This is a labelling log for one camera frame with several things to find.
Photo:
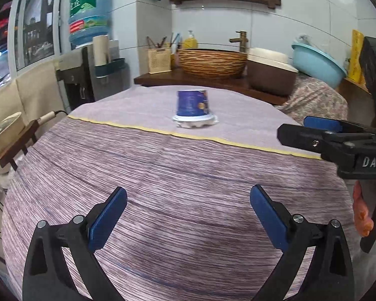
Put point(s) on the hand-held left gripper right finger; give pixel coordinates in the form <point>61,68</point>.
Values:
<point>268,216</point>

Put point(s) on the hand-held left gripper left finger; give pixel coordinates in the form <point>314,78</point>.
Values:
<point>108,216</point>

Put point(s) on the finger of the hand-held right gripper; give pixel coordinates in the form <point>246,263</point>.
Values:
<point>322,124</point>
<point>300,138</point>

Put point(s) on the blue yoghurt cup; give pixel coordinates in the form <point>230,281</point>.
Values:
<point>192,103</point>

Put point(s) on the person's right hand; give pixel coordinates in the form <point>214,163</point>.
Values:
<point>360,210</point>

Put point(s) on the floral cloth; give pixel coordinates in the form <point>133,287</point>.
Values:
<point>316,103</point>

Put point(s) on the wooden side counter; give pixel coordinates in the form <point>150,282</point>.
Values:
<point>354,97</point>

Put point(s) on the light blue basin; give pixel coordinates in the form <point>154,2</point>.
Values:
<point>316,62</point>

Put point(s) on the brown container with cream lid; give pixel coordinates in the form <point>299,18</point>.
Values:
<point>269,75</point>

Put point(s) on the yellow tube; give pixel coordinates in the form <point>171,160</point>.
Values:
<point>356,56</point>

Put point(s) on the wooden chair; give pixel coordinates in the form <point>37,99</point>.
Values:
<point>18,144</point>

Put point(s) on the bronze faucet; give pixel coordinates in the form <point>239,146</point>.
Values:
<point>242,39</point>

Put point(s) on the woven basket sink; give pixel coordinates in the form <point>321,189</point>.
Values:
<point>211,64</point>

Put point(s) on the dark water dispenser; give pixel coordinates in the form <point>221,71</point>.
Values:
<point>75,87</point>

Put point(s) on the cream pot with lid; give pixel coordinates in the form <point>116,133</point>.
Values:
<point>3,131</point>

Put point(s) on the yellow soap bottle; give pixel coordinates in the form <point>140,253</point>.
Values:
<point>190,41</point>

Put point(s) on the wooden sink counter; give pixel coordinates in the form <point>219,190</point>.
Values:
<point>163,80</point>

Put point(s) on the beige utensil holder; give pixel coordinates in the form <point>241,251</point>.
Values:
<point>159,61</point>

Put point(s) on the white paper cup tube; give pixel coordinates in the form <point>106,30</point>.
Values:
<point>101,50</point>

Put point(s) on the blue water jug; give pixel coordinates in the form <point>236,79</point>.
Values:
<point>87,15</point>

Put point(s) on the sliding window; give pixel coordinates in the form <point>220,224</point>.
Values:
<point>34,28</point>

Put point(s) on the teal wall holder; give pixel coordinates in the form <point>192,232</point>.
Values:
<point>111,67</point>

